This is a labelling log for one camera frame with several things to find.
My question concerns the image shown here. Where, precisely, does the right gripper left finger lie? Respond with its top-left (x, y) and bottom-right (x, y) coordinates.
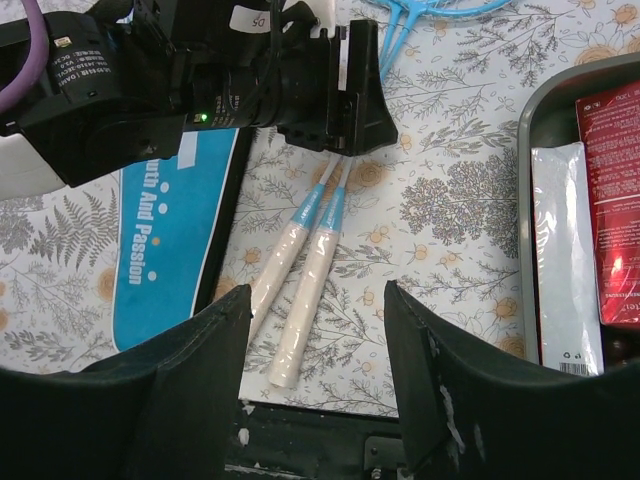
top-left (1, 285), bottom-right (251, 479)

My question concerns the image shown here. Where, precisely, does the silver foil packet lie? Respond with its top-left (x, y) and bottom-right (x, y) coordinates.
top-left (531, 142), bottom-right (604, 376)

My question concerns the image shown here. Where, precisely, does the metal tray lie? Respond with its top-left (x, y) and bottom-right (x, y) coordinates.
top-left (517, 53), bottom-right (639, 364)

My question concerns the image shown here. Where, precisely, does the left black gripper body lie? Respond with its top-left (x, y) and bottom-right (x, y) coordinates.
top-left (169, 1), bottom-right (398, 155)

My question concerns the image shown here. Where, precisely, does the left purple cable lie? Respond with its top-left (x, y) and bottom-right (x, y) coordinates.
top-left (0, 0), bottom-right (51, 114)

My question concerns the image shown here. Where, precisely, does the blue sport racket cover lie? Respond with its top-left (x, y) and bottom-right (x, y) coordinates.
top-left (112, 129), bottom-right (253, 351)

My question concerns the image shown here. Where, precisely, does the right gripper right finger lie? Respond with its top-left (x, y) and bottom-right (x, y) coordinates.
top-left (384, 281), bottom-right (639, 479)

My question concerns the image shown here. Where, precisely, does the red snack packet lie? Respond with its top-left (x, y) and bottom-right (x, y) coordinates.
top-left (576, 82), bottom-right (639, 329)

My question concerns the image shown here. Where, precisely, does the blue badminton racket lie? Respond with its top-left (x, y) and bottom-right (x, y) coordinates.
top-left (267, 0), bottom-right (511, 389)
top-left (249, 1), bottom-right (507, 338)

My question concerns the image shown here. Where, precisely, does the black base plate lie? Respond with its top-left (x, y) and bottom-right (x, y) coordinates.
top-left (223, 400), bottom-right (413, 480)

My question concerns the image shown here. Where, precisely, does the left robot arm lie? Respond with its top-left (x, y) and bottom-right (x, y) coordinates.
top-left (1, 1), bottom-right (398, 199)

